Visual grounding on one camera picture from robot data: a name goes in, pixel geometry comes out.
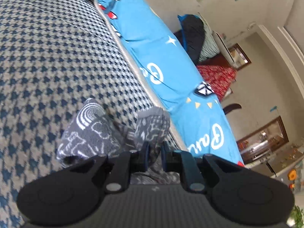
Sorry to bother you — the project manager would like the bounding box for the grey doodle-print fleece garment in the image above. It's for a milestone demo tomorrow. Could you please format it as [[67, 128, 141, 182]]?
[[56, 98, 180, 184]]

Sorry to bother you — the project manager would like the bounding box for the dark wooden chair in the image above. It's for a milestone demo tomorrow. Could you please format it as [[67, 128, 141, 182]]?
[[223, 104, 242, 115]]

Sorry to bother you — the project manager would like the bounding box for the red floral cushion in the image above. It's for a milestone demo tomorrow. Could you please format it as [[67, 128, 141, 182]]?
[[197, 65, 237, 101]]

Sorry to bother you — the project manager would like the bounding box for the light green striped pillow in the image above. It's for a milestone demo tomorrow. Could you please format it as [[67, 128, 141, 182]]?
[[199, 14, 220, 62]]

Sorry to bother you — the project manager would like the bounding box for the blue printed sofa back cover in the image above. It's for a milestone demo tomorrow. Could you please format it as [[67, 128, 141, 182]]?
[[97, 0, 243, 165]]

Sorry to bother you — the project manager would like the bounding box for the black and blue pillow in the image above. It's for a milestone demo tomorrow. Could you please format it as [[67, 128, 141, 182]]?
[[178, 14, 206, 65]]

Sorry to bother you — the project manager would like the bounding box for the blue houndstooth sofa seat cover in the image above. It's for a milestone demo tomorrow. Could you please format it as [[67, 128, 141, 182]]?
[[1, 0, 160, 227]]

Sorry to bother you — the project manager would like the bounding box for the brown wooden door frame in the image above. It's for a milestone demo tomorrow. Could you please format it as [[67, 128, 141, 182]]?
[[237, 116, 289, 164]]

